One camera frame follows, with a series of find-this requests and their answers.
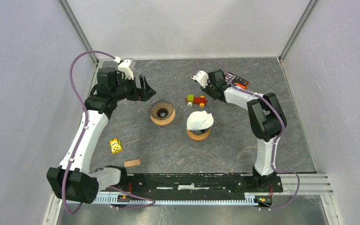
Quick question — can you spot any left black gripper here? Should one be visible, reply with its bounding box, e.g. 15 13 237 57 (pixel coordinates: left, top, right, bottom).
112 73 156 102

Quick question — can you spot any orange coffee filter box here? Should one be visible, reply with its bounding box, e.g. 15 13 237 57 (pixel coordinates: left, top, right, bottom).
225 72 249 90

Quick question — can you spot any smoky grey dripper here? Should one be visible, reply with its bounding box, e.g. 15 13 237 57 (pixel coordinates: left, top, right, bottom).
149 98 175 120

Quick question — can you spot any white paper coffee filter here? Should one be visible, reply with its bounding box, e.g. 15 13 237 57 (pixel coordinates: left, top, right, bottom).
187 111 214 131

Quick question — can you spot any blue plastic dripper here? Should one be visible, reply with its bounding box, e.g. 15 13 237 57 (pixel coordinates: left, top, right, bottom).
189 128 210 135

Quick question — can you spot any wooden ring stand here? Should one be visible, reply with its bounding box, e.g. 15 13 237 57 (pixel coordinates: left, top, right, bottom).
150 108 176 126
187 130 210 142

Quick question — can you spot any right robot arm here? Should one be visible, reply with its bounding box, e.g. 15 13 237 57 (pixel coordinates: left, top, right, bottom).
193 69 287 191

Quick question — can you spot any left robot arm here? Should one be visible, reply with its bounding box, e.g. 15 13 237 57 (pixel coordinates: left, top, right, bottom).
46 67 156 204

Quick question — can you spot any toy brick car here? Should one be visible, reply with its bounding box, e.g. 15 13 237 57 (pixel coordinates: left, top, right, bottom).
185 94 208 108

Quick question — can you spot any yellow juice carton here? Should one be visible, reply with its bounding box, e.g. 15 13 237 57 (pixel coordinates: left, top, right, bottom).
109 138 123 155

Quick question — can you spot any small wooden block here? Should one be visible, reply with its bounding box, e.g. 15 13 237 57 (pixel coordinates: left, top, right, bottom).
124 159 141 167

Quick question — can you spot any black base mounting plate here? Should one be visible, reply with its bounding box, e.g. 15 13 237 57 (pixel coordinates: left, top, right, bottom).
116 172 284 201

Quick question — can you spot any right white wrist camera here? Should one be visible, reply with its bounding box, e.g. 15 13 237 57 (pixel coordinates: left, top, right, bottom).
191 70 209 88

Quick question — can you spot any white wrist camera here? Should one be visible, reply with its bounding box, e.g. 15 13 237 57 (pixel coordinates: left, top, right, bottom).
118 58 136 80
191 70 209 88

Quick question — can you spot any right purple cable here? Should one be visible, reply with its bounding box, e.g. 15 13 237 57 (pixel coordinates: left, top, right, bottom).
192 60 301 212

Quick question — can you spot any purple cable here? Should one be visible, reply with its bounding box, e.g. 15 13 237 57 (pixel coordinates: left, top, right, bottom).
192 60 301 212
60 50 157 216

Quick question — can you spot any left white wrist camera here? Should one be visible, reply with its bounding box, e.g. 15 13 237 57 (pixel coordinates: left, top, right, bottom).
118 58 136 80

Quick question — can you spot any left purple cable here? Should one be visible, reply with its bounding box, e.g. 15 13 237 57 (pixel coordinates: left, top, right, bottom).
60 50 157 216

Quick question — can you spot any white slotted cable duct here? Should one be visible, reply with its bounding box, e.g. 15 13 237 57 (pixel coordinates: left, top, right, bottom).
92 192 272 206

